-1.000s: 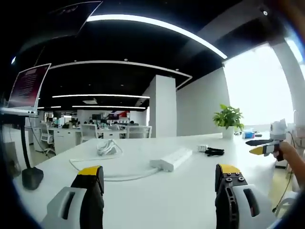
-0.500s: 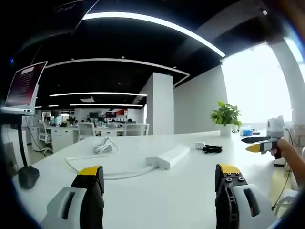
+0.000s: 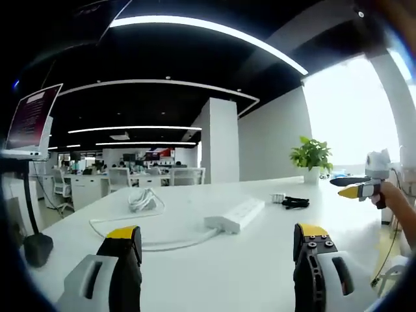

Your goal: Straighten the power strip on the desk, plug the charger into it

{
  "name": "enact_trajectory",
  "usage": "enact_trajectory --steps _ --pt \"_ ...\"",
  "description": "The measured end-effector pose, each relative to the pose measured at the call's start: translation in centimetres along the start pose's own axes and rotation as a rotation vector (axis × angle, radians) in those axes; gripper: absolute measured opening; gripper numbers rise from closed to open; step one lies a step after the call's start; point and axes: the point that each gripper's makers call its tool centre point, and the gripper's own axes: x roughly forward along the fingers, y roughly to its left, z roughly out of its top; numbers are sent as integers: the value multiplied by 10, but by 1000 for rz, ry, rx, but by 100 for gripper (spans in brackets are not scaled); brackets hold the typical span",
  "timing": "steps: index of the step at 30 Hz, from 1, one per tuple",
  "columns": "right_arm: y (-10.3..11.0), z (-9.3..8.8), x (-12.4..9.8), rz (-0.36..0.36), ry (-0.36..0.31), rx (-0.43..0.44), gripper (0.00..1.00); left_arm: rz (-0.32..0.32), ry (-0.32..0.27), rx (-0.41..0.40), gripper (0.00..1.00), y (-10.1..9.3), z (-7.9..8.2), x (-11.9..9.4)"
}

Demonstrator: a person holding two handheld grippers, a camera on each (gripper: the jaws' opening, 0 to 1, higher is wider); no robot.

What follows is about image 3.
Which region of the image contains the straight ceiling light strip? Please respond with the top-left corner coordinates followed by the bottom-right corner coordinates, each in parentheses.
top-left (67, 125), bottom-right (203, 135)
top-left (95, 140), bottom-right (198, 147)

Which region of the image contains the thin curved ceiling light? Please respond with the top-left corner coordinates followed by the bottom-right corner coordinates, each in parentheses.
top-left (57, 79), bottom-right (261, 118)

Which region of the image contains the white office chair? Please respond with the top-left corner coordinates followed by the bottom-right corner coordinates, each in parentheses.
top-left (108, 168), bottom-right (131, 193)
top-left (51, 168), bottom-right (75, 214)
top-left (169, 166), bottom-right (207, 187)

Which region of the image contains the white power strip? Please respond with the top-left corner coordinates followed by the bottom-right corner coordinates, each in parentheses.
top-left (203, 198), bottom-right (266, 235)

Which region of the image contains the black laptop stand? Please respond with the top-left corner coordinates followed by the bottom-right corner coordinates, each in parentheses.
top-left (0, 155), bottom-right (55, 268)

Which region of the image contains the person's right hand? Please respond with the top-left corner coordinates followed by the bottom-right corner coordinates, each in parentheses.
top-left (376, 181), bottom-right (400, 211)

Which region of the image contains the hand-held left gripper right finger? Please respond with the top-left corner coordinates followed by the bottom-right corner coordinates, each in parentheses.
top-left (292, 222), bottom-right (359, 312)

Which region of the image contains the white background office desk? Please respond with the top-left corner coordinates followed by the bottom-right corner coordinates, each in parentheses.
top-left (63, 172), bottom-right (110, 212)

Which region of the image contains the black charger cable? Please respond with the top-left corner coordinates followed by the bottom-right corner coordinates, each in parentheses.
top-left (281, 196), bottom-right (310, 209)

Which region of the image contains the hanging thin cable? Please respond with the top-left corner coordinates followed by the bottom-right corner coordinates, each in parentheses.
top-left (370, 168), bottom-right (404, 287)

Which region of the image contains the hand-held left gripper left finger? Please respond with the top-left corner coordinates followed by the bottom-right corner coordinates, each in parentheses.
top-left (55, 225), bottom-right (143, 312)

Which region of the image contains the white power strip cable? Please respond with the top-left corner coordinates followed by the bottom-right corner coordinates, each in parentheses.
top-left (88, 187), bottom-right (226, 253)

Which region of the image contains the long curved ceiling light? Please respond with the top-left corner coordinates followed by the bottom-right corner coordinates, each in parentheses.
top-left (109, 15), bottom-right (309, 76)

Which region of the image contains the green potted plant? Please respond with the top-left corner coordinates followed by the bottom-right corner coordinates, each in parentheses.
top-left (289, 136), bottom-right (334, 187)

